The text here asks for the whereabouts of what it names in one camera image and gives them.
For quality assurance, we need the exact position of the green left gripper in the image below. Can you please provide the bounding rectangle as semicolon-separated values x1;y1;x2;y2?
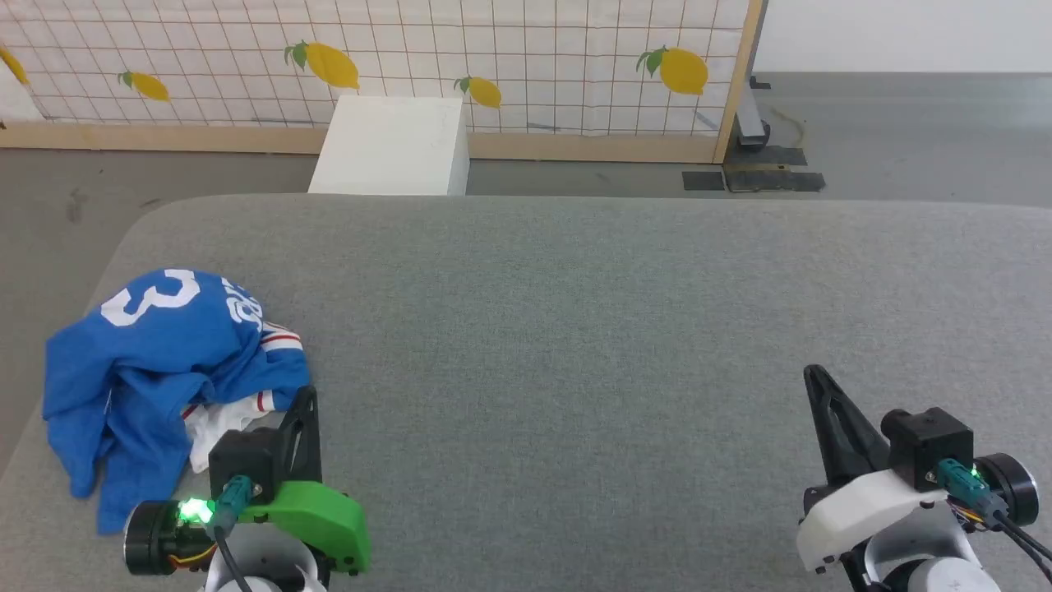
245;385;372;574

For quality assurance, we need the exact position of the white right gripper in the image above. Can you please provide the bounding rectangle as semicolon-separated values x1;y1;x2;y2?
796;364;946;572

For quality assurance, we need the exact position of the blue and white jersey shirt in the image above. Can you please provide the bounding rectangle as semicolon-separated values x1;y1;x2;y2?
43;269;311;535

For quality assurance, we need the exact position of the long black floor patch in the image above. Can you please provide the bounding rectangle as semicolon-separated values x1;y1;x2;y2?
723;169;825;194

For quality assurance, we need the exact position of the black floor patch under support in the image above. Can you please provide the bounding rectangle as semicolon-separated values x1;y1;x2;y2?
740;146;808;168

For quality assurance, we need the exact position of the white rectangular box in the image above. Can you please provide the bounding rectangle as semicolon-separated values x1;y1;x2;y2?
308;95;471;197

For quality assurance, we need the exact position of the grey metal partition support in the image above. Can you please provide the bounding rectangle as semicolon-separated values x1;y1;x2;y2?
734;0;773;153

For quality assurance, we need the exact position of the lemon print partition screen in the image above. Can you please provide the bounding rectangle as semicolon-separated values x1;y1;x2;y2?
0;0;765;164

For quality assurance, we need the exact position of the left cable with teal connector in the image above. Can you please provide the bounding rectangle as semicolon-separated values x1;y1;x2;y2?
210;475;257;592

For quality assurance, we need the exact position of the cable with teal connector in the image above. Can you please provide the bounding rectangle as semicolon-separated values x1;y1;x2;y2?
210;475;257;592
937;459;1052;580

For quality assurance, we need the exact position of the right cable with teal connector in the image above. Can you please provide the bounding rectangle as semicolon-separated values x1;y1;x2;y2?
937;459;1052;580

